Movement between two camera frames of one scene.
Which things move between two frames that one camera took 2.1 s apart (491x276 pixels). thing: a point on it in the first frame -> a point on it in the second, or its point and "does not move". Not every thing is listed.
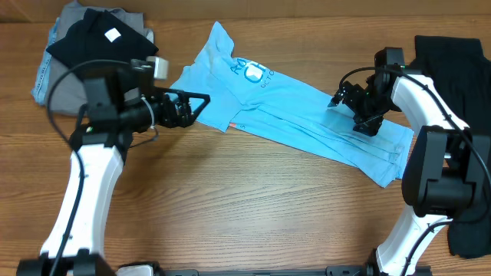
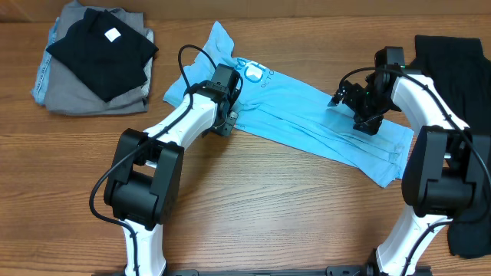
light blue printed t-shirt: [248, 97] does not move
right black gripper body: [368, 107] does not move
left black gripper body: [163, 115] -> [225, 126]
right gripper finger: [334, 101] does not move
